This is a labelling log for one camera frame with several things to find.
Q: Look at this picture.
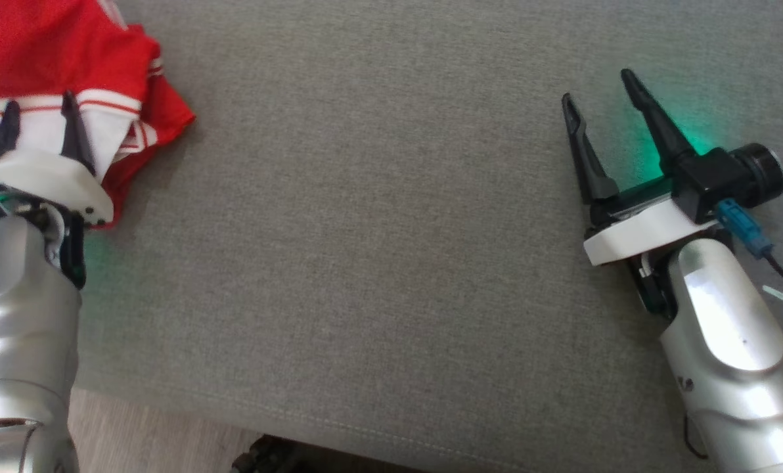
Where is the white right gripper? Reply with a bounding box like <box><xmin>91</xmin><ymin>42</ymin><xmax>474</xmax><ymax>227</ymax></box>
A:
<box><xmin>560</xmin><ymin>67</ymin><xmax>721</xmax><ymax>267</ymax></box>

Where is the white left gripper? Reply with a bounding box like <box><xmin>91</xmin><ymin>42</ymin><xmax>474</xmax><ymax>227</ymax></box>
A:
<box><xmin>0</xmin><ymin>91</ymin><xmax>114</xmax><ymax>229</ymax></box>

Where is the red white basketball jersey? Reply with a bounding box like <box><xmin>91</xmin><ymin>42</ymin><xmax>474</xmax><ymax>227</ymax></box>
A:
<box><xmin>0</xmin><ymin>0</ymin><xmax>197</xmax><ymax>229</ymax></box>

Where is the grey fabric sofa seat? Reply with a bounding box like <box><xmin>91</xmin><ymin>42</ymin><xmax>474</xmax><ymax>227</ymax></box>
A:
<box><xmin>0</xmin><ymin>0</ymin><xmax>783</xmax><ymax>473</ymax></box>

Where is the blue right camera connector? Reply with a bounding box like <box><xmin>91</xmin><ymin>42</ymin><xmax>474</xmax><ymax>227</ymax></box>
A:
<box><xmin>716</xmin><ymin>198</ymin><xmax>775</xmax><ymax>259</ymax></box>

